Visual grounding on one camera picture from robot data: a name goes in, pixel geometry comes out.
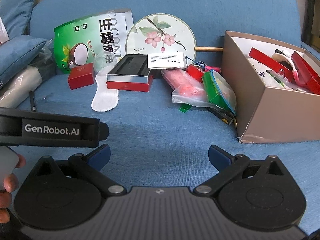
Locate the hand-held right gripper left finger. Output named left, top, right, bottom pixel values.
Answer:
left=35, top=144, right=128, bottom=197

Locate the white insole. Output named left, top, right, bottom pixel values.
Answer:
left=91, top=74, right=120, bottom=112

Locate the grey-blue pillow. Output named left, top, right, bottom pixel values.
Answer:
left=0, top=36, right=48, bottom=88

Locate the clear bag with dark item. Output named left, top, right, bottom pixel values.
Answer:
left=37, top=39, right=57, bottom=80

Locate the open red box black lining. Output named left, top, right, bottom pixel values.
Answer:
left=106, top=54, right=155, bottom=92

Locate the clear glass ball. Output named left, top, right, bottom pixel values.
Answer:
left=93, top=52, right=118, bottom=77

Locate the small red box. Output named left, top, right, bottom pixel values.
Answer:
left=67, top=63, right=96, bottom=90

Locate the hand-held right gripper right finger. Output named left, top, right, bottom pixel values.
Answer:
left=192, top=144, right=288, bottom=197

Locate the person's left hand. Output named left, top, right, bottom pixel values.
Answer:
left=0, top=154, right=27, bottom=223

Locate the black and white cloth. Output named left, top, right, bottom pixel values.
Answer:
left=271, top=49, right=294, bottom=67

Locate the black pen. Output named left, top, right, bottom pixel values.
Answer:
left=29, top=91, right=37, bottom=112

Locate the green box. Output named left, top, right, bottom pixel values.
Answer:
left=201, top=70, right=237, bottom=115

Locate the blue sofa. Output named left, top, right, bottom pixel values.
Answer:
left=0, top=0, right=320, bottom=238

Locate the red gift box part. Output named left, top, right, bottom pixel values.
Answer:
left=249, top=47, right=293, bottom=80
left=291, top=51, right=320, bottom=94

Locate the cardboard box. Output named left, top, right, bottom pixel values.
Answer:
left=221, top=31, right=320, bottom=144

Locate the pink item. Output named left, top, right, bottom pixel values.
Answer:
left=161, top=69, right=209, bottom=105

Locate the green coconut snack bag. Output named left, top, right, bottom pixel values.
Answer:
left=54, top=8, right=134, bottom=75

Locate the blue pillow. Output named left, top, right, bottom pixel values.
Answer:
left=0, top=0, right=39, bottom=40

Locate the round floral fan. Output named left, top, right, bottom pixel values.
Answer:
left=125, top=14, right=224, bottom=67

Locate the black and yellow packet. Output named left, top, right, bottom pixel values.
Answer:
left=206, top=106, right=237, bottom=126

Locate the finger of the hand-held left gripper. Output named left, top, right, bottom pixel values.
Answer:
left=97, top=121, right=109, bottom=142

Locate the white printed fabric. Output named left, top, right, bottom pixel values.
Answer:
left=246, top=56, right=287, bottom=89

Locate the white wrapped bundle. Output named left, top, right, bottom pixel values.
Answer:
left=0, top=65, right=42, bottom=109

